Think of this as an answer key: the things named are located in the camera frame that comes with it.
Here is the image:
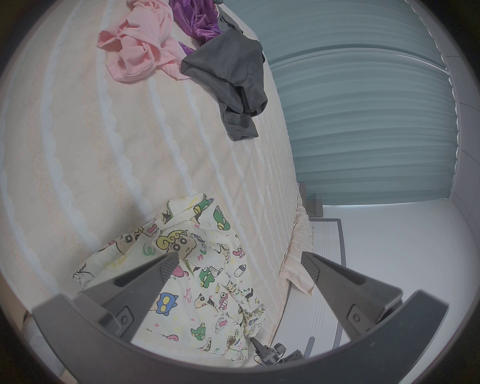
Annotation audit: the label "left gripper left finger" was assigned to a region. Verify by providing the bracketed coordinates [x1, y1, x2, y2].
[75, 253, 181, 344]

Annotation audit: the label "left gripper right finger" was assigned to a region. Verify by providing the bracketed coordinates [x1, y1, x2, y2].
[301, 251, 404, 343]

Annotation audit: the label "white printed pyjama trousers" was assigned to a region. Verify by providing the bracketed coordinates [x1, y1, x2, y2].
[72, 193, 268, 362]

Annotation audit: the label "bed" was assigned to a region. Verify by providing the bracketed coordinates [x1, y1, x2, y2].
[0, 0, 344, 376]

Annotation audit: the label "grey bedside table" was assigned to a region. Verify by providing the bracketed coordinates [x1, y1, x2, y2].
[298, 182, 324, 219]

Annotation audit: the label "blue-green curtain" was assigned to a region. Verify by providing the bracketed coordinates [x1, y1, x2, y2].
[221, 0, 460, 207]

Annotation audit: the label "black garment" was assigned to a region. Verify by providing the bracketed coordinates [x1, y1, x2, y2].
[181, 29, 269, 141]

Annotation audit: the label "pink garment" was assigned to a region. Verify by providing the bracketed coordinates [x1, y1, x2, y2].
[97, 0, 196, 83]

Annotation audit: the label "purple garment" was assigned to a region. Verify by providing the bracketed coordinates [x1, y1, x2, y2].
[169, 0, 222, 53]

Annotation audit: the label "grey garment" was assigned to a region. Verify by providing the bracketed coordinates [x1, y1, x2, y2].
[215, 5, 244, 32]

